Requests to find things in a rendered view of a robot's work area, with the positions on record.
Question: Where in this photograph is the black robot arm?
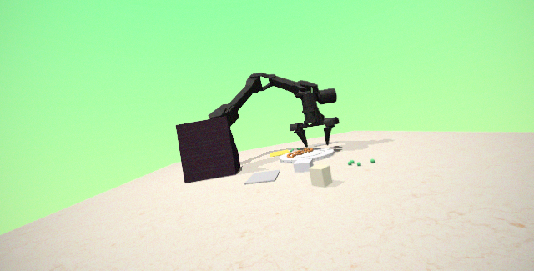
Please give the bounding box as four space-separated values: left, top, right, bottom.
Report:
208 72 337 127

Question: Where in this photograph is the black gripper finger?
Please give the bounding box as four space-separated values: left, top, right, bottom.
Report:
294 129 308 147
324 126 335 146

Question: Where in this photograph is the beige cube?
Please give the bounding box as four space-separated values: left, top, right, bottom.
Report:
309 165 332 188

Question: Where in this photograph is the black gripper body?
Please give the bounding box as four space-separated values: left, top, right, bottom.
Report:
290 105 340 132

